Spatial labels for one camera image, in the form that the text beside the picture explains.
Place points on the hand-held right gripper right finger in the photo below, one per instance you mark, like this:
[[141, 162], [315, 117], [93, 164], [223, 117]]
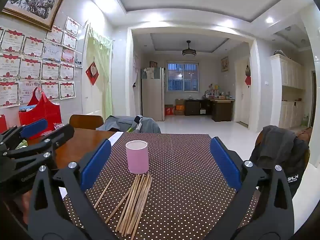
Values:
[[225, 163]]

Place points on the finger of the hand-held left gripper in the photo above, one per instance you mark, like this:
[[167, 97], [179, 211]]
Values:
[[35, 128], [61, 135]]

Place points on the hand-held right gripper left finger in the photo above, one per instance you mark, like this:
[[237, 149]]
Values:
[[96, 166]]

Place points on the wooden chopstick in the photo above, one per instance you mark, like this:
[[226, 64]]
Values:
[[103, 193]]

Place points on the pink cup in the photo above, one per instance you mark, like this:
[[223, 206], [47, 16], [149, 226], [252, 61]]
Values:
[[137, 160]]

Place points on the bunch of chopsticks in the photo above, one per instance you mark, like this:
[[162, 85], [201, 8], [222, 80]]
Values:
[[135, 205]]

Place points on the clear snack packet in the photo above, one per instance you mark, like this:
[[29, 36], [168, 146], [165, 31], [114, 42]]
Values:
[[58, 126]]

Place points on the red gift bag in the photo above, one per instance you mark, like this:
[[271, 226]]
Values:
[[42, 112]]

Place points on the wooden chair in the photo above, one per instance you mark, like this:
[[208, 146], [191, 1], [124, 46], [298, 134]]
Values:
[[86, 121]]

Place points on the small red paper bag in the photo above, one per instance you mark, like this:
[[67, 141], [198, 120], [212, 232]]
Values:
[[3, 123]]

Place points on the grey jacket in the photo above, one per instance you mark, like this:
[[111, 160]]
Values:
[[120, 125]]

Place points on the brown polka dot table mat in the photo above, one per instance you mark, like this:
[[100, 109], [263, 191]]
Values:
[[180, 180]]

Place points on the dark jacket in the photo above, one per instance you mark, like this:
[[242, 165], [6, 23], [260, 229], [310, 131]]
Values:
[[275, 150]]

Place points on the dark wooden desk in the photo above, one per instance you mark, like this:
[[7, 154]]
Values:
[[220, 110]]

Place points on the white door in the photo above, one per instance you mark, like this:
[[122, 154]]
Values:
[[242, 105]]

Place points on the cluster of bottles and toys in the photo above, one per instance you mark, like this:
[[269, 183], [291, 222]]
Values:
[[216, 93]]

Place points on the orange cardboard box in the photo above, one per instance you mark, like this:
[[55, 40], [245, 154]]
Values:
[[179, 109]]

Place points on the brown cardboard box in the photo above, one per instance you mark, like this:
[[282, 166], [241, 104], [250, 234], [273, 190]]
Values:
[[179, 102]]

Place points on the red cardboard box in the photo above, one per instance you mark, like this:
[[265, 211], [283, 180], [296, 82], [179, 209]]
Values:
[[169, 110]]

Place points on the red hanging door decoration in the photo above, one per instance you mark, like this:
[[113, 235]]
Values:
[[247, 80]]

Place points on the silver refrigerator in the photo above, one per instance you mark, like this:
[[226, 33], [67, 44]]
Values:
[[151, 97]]

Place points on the light green curtain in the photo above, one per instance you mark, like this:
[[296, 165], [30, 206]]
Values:
[[100, 55]]

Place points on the barred window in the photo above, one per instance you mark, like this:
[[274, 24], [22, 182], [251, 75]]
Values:
[[183, 76]]

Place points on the brown entrance door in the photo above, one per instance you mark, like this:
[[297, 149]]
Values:
[[313, 97]]

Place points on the small framed picture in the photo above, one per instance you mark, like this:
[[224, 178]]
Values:
[[153, 64]]

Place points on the round ceiling fan lamp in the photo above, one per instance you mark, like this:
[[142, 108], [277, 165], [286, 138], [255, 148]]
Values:
[[189, 52]]

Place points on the framed blossom painting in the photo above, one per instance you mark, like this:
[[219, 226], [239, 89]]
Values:
[[32, 2]]

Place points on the wall of award certificates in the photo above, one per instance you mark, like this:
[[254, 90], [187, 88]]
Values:
[[32, 67]]

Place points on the red diamond wall decoration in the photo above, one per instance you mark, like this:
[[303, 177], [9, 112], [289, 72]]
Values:
[[92, 73]]

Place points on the small wall photo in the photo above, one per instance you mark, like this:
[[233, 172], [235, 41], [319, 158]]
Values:
[[78, 64]]

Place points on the gold framed wall picture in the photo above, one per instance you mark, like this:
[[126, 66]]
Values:
[[224, 64]]

